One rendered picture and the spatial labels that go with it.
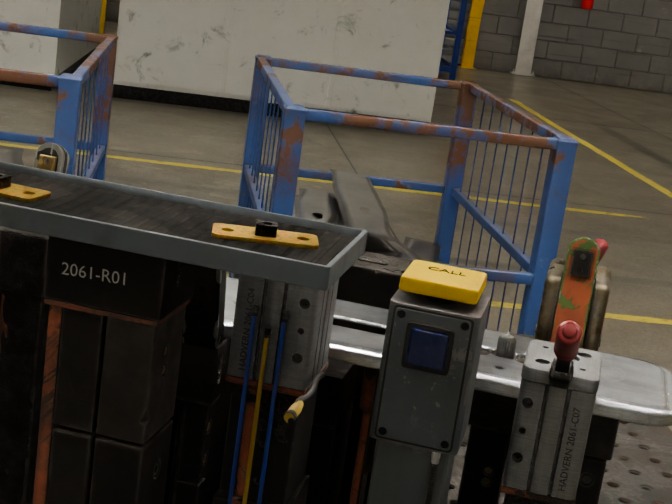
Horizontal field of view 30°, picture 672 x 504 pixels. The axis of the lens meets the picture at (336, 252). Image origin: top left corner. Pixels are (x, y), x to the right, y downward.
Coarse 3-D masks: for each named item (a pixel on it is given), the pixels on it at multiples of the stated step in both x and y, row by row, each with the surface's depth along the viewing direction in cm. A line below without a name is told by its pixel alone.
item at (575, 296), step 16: (576, 240) 141; (592, 240) 140; (576, 256) 140; (592, 256) 140; (576, 272) 140; (592, 272) 140; (560, 288) 141; (576, 288) 141; (592, 288) 140; (560, 304) 141; (576, 304) 141; (560, 320) 141; (576, 320) 141
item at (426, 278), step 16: (416, 272) 95; (432, 272) 96; (448, 272) 97; (464, 272) 97; (480, 272) 98; (400, 288) 94; (416, 288) 94; (432, 288) 93; (448, 288) 93; (464, 288) 93; (480, 288) 94
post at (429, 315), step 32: (416, 320) 94; (448, 320) 93; (480, 320) 93; (384, 352) 95; (448, 352) 93; (480, 352) 100; (384, 384) 96; (416, 384) 95; (448, 384) 94; (384, 416) 96; (416, 416) 95; (448, 416) 95; (384, 448) 97; (416, 448) 97; (448, 448) 95; (384, 480) 98; (416, 480) 97; (448, 480) 100
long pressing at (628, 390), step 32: (224, 320) 128; (352, 320) 136; (384, 320) 137; (352, 352) 125; (480, 384) 123; (512, 384) 122; (608, 384) 126; (640, 384) 128; (608, 416) 120; (640, 416) 120
